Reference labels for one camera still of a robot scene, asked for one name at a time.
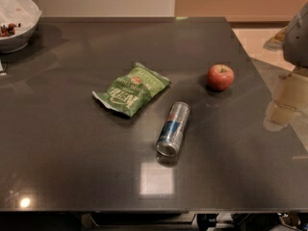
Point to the silver blue Red Bull can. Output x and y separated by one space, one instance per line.
172 134

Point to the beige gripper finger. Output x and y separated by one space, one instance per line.
289 97

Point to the white bowl with food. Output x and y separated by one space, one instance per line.
18 21

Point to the green chip bag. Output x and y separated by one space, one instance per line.
127 94

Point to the red apple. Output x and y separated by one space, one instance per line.
220 77

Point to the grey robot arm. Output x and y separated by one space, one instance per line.
295 44

